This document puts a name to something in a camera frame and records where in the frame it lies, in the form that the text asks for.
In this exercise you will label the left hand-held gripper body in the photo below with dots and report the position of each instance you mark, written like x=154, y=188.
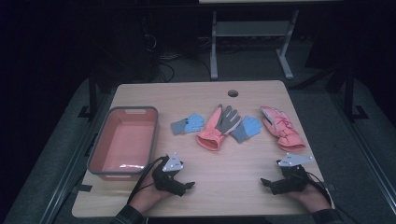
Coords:
x=168, y=179

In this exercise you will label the person's left hand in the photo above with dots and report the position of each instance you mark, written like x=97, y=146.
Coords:
x=146, y=197

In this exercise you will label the black metal stand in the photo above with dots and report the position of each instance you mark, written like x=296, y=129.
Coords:
x=349, y=93
x=92, y=93

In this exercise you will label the small blue grey knit glove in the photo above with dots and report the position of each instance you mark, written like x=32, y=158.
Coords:
x=249, y=128
x=190, y=124

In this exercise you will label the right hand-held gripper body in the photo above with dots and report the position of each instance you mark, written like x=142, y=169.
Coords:
x=292, y=179

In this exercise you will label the grey metal stand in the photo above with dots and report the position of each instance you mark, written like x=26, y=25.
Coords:
x=252, y=29

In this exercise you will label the pink ski glove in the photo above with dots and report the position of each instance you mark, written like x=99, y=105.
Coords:
x=211, y=134
x=283, y=130

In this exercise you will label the pink plastic bin grey rim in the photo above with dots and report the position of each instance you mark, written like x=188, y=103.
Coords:
x=124, y=140

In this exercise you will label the person's right hand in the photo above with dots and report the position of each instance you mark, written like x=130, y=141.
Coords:
x=311, y=199

